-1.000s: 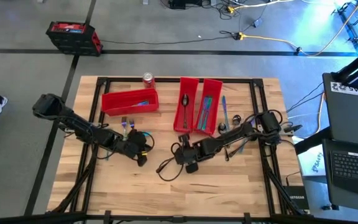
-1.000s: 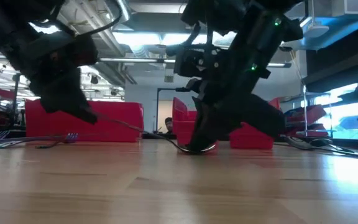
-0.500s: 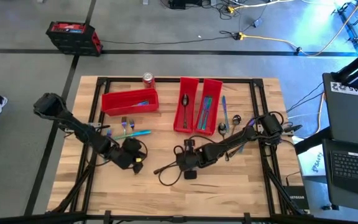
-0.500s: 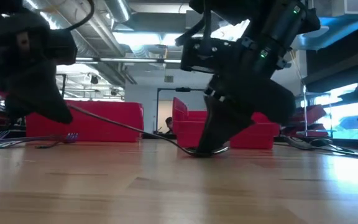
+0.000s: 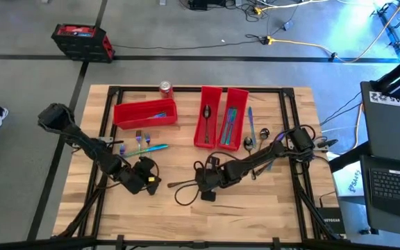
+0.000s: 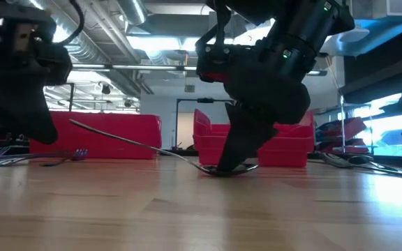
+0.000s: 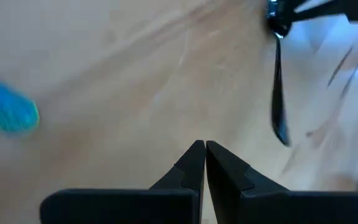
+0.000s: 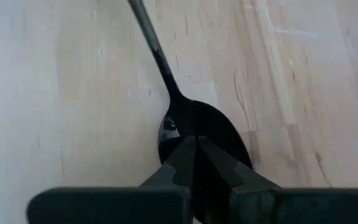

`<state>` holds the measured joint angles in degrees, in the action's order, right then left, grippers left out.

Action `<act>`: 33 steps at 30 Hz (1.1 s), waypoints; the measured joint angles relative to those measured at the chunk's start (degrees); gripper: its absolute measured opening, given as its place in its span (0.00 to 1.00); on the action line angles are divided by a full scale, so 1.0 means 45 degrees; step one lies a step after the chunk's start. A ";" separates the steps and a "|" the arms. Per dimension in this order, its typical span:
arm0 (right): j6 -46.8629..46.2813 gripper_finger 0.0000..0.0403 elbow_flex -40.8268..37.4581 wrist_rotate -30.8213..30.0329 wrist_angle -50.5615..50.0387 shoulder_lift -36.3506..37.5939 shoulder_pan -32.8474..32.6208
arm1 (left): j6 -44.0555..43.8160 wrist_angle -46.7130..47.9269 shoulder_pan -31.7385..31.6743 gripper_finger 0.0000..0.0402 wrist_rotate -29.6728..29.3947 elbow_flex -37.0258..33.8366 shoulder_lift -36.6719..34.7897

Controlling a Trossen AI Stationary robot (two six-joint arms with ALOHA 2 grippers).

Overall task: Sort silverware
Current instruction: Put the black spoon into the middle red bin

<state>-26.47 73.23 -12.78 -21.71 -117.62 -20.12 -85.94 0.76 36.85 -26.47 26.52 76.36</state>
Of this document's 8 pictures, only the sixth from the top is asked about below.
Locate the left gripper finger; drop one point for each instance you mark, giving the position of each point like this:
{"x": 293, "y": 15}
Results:
{"x": 19, "y": 104}

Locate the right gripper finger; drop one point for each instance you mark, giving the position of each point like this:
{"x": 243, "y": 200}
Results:
{"x": 243, "y": 139}

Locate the silver spoon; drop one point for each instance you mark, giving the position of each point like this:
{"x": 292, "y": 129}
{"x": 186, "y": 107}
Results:
{"x": 248, "y": 169}

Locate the red plastic bin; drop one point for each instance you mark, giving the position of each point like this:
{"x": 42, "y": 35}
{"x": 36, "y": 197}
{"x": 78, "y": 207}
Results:
{"x": 291, "y": 146}
{"x": 208, "y": 139}
{"x": 117, "y": 132}

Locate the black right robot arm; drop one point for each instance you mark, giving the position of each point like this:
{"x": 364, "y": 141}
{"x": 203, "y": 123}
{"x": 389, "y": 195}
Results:
{"x": 309, "y": 28}

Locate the metal shelf rack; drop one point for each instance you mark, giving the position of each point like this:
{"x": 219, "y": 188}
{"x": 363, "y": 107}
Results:
{"x": 342, "y": 115}

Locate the stacked red storage bins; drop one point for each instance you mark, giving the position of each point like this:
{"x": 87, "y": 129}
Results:
{"x": 347, "y": 127}

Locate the black ceiling spotlight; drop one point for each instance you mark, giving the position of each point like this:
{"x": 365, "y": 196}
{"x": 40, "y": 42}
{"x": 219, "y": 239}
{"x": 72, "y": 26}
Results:
{"x": 106, "y": 89}

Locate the long ceiling light bar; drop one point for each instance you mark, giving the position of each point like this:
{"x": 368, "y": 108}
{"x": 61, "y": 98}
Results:
{"x": 134, "y": 67}

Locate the bright blue window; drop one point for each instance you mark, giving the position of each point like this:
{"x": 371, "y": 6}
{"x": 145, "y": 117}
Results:
{"x": 389, "y": 136}

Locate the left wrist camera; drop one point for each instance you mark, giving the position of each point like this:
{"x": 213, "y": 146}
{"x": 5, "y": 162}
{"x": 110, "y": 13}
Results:
{"x": 56, "y": 66}

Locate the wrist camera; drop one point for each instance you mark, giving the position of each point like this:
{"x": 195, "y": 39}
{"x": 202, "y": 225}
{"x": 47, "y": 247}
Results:
{"x": 211, "y": 62}
{"x": 56, "y": 66}

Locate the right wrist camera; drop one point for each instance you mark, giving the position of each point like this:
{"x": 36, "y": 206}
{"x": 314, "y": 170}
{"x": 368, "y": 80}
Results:
{"x": 211, "y": 62}

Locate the grey wall vent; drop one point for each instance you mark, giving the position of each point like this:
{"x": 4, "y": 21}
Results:
{"x": 189, "y": 89}

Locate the silver spiral ceiling duct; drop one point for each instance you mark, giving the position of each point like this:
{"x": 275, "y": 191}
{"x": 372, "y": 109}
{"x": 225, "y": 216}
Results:
{"x": 93, "y": 49}

